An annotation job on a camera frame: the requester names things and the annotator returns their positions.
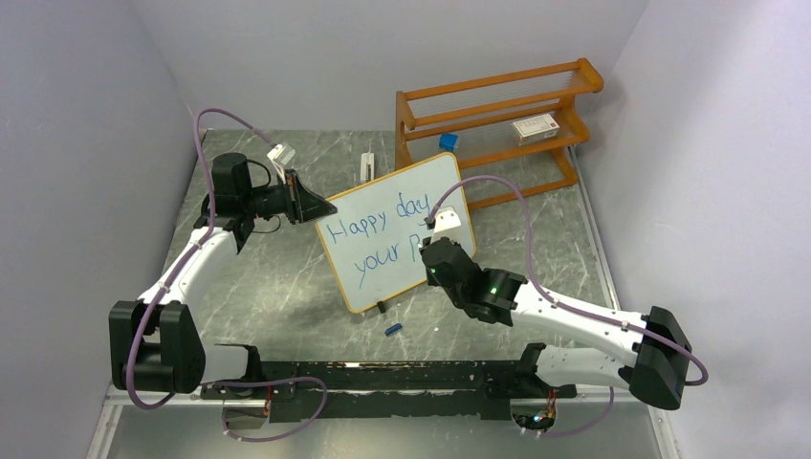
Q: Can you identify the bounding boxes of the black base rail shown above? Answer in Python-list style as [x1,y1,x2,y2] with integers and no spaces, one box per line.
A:
[200,361,578,423]

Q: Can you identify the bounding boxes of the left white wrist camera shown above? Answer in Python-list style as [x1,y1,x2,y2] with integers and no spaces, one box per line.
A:
[266,142,296,184]

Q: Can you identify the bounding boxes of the white whiteboard stand piece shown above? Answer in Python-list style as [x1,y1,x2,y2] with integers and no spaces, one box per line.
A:
[361,152,375,184]

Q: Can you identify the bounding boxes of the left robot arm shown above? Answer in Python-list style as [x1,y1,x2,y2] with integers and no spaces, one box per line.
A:
[108,152,337,398]

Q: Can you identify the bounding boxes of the orange wooden shelf rack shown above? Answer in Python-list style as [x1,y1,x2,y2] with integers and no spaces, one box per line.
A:
[395,57,604,197]

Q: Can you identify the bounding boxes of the blue marker cap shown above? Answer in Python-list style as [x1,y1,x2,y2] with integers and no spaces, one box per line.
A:
[384,323,403,337]

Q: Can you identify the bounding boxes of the small blue box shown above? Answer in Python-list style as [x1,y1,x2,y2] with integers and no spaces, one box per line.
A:
[438,133,460,152]

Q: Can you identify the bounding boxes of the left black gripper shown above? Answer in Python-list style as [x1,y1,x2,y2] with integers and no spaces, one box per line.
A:
[243,169,337,226]

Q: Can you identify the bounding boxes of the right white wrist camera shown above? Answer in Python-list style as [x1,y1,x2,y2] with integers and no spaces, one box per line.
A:
[426,207,463,243]

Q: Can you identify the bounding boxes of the yellow framed whiteboard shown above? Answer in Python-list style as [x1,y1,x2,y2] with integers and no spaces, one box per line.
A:
[317,153,461,314]

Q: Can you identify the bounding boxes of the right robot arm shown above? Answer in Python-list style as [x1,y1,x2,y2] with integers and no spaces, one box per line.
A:
[419,237,692,410]

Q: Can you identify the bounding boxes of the aluminium frame profile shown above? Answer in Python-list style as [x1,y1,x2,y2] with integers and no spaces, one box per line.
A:
[88,361,679,458]

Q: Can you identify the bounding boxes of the white red carton box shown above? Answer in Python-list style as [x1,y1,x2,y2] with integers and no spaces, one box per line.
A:
[511,113,560,145]

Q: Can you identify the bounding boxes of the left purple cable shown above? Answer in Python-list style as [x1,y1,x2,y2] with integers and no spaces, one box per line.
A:
[124,108,276,411]

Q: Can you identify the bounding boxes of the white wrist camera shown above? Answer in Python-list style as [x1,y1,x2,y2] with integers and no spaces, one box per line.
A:
[426,207,463,243]
[266,142,296,184]

